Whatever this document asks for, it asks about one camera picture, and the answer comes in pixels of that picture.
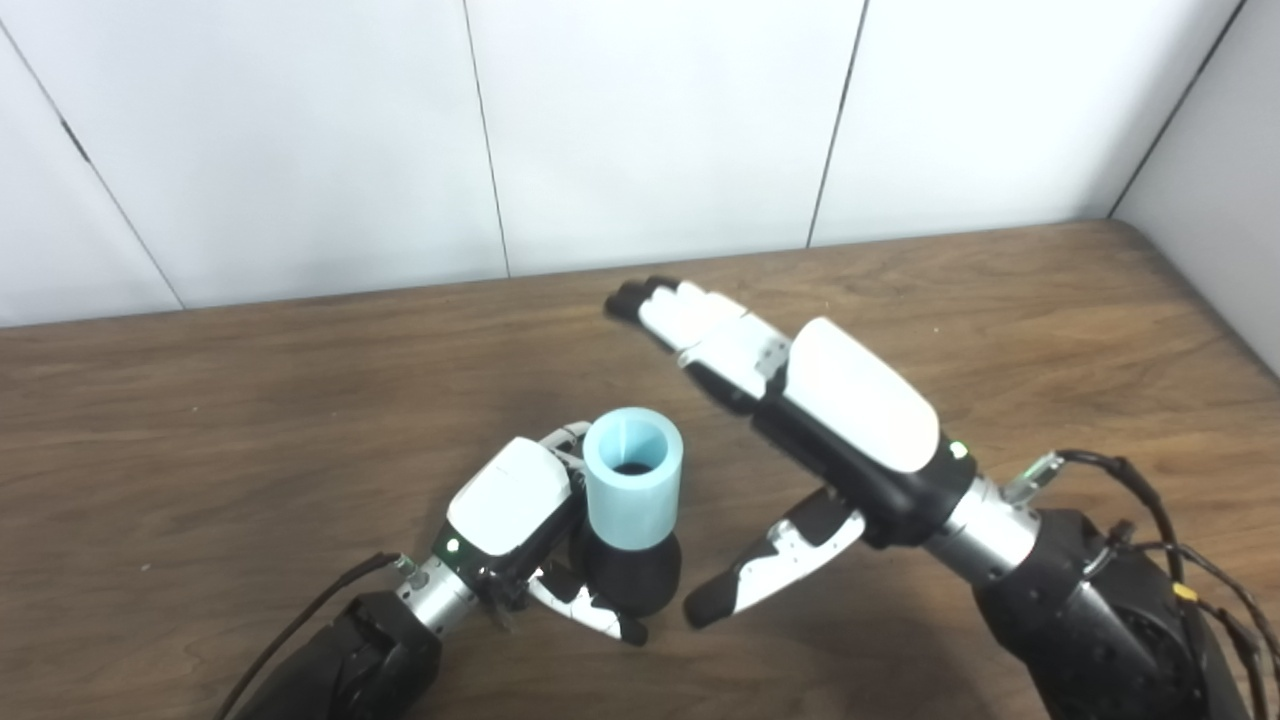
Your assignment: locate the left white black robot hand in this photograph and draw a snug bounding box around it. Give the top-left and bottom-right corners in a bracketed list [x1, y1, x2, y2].
[430, 420, 649, 647]

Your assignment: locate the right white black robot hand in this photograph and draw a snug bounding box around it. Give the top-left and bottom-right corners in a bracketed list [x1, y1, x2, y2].
[604, 277, 979, 631]

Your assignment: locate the light-blue short hose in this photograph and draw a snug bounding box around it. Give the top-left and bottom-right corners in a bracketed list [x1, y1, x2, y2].
[582, 407, 685, 551]

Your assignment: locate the black funnel-shaped nozzle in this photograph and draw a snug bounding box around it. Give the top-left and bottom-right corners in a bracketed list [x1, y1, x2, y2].
[583, 530, 683, 619]

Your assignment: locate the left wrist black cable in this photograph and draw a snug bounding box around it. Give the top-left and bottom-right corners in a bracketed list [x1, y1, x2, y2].
[212, 552, 416, 720]

